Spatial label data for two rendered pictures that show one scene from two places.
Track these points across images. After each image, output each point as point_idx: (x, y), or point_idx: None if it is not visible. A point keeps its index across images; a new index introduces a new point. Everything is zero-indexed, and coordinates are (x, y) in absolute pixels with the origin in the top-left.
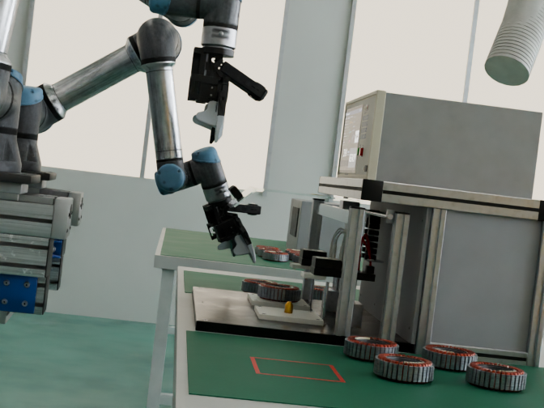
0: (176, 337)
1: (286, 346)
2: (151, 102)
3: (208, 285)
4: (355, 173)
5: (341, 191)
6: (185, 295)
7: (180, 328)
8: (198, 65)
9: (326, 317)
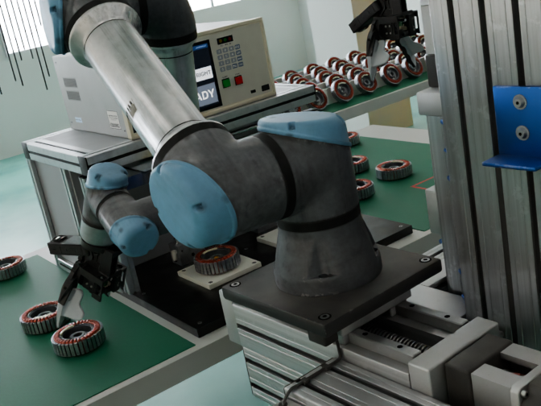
0: (436, 234)
1: (385, 209)
2: (196, 97)
3: (78, 382)
4: (225, 105)
5: (233, 123)
6: (216, 333)
7: (419, 237)
8: (401, 2)
9: (249, 239)
